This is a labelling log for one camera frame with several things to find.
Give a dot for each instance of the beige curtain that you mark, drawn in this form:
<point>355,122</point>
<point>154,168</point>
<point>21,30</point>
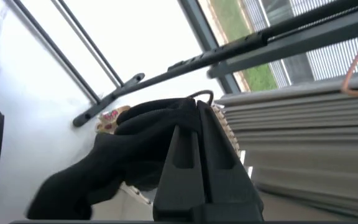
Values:
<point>291,124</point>

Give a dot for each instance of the black clothes rack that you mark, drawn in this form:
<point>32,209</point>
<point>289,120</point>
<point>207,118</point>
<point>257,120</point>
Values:
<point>228,49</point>

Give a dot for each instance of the cream printed garment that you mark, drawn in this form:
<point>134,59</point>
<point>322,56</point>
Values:
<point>107,119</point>

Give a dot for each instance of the black garment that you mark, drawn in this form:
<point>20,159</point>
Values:
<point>129,149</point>

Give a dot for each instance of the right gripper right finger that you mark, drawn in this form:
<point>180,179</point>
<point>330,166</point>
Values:
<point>228,193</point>

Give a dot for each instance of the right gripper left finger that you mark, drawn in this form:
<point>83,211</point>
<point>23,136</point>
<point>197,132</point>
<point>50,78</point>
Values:
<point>182,193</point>

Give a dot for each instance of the window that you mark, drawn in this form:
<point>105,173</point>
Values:
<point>291,51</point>

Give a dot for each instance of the white laundry basket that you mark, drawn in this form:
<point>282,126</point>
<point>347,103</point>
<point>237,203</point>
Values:
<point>225,127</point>

